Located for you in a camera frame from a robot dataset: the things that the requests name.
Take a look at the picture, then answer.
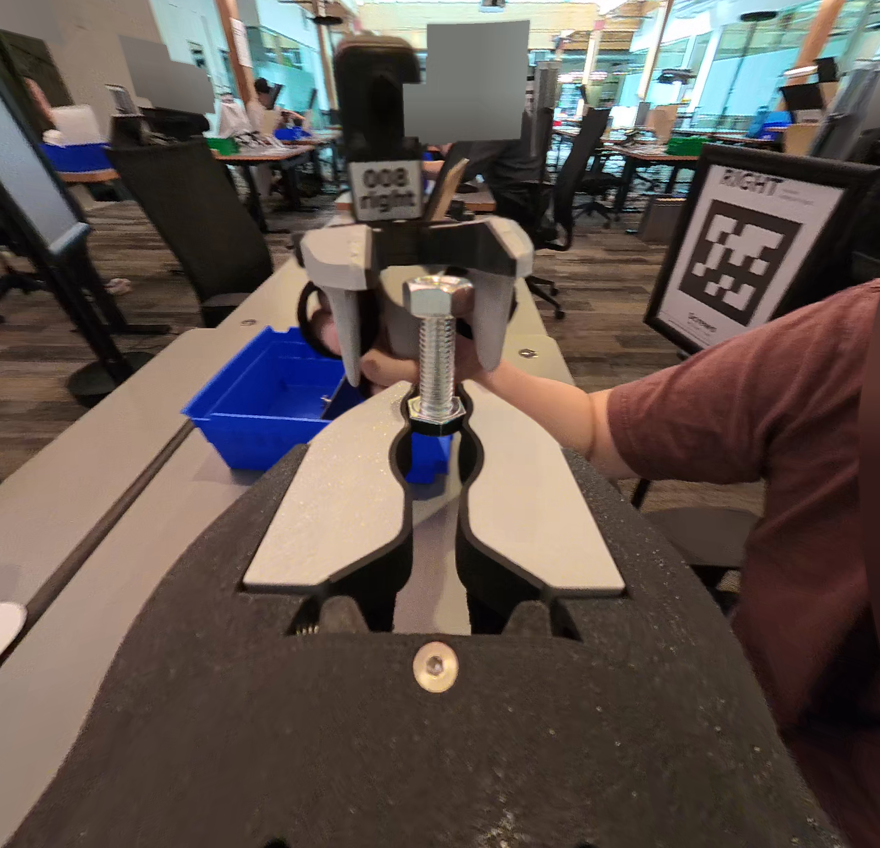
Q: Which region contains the black framed marker sign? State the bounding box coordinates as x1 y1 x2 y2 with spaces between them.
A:
643 143 875 356

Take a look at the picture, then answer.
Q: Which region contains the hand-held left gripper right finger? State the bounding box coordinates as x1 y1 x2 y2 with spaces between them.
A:
456 379 627 634

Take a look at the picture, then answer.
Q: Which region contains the black office chair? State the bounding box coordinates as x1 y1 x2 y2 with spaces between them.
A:
105 135 276 329
525 104 614 321

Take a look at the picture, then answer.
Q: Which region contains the person's right forearm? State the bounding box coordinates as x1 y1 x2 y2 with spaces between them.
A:
474 362 638 481

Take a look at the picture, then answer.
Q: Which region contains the small blue storage bin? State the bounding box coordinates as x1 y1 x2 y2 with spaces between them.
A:
40 140 112 173

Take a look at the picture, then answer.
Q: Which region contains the grey waste bin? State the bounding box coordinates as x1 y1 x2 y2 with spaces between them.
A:
637 194 690 242

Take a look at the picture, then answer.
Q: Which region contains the instruction sheet on stand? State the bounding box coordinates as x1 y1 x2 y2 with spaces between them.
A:
0 601 30 658

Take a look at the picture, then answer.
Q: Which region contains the black framed easel board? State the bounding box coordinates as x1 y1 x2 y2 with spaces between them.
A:
0 84 174 410

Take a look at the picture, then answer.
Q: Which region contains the grey office chair seat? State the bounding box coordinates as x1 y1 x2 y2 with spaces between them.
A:
641 477 759 569

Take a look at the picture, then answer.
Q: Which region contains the black floor lamp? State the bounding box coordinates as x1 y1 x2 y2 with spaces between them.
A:
311 14 346 111
720 10 779 132

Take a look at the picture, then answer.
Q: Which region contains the blue plastic parts bin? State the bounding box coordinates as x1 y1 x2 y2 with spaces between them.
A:
181 325 452 486

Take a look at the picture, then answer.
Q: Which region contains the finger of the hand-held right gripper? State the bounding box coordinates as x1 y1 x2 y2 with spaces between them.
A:
299 224 379 388
421 214 537 375

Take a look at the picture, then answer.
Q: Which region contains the silver hex nut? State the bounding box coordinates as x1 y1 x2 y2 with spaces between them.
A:
401 275 477 317

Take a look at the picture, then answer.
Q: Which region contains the person's right hand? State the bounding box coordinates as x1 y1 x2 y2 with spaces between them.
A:
359 338 504 397

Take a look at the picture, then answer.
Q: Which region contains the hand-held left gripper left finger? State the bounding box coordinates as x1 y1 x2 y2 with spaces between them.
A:
242 383 415 634

